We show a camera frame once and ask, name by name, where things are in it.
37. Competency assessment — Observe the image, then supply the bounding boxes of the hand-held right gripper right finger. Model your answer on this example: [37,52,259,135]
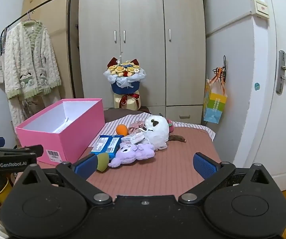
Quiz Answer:
[178,152,275,206]

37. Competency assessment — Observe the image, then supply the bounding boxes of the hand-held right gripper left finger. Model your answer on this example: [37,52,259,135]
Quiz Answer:
[16,154,113,206]

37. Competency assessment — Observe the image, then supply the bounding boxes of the green makeup sponge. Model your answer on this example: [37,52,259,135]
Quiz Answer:
[96,152,110,172]

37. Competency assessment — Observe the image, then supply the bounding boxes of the blue wet wipes packet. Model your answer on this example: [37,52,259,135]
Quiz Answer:
[90,134,124,159]

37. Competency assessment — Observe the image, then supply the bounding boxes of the pink cardboard box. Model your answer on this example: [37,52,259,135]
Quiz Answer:
[15,98,105,165]

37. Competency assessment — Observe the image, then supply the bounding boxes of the purple plush toy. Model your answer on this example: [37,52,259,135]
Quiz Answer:
[108,141,156,168]

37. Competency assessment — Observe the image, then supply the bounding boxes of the orange makeup sponge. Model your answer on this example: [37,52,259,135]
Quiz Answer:
[116,124,129,137]

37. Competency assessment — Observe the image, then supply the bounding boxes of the white tissue packet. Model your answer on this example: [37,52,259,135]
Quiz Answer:
[121,132,146,145]

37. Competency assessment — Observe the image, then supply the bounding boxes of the white plush cat toy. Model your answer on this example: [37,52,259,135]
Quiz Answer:
[142,114,187,151]

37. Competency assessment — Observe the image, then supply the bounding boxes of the pink floral cloth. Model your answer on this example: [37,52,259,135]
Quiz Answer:
[128,120,146,133]

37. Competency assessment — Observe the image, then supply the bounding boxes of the yellow bucket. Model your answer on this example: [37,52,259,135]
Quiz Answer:
[0,176,13,205]

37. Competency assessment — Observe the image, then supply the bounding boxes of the cream fleece robe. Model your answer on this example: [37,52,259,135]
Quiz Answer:
[7,90,62,128]

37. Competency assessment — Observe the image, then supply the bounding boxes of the striped pink bed blanket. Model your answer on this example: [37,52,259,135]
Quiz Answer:
[37,107,229,198]

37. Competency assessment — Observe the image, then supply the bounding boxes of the colourful paper gift bag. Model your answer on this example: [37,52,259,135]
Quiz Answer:
[203,74,227,124]

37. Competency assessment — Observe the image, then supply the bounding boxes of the white door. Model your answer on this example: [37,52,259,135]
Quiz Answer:
[247,0,286,190]

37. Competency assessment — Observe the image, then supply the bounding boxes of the cream knitted cardigan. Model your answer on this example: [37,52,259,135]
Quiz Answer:
[4,21,62,99]

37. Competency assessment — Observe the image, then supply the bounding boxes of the yellow flower bouquet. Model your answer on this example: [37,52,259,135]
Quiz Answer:
[103,54,147,95]

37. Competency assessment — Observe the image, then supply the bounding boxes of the black clothes rack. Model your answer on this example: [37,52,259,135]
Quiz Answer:
[0,0,77,100]

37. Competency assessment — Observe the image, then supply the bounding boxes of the tall beige cabinet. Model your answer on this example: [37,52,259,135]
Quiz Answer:
[22,0,79,100]

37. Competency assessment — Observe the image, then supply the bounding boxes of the light wooden wardrobe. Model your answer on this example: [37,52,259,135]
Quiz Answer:
[78,0,206,125]

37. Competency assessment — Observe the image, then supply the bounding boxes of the black wall hook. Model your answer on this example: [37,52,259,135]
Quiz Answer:
[214,55,229,83]

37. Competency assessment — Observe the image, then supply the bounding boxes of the beige light switch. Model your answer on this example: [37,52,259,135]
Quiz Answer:
[250,0,270,19]

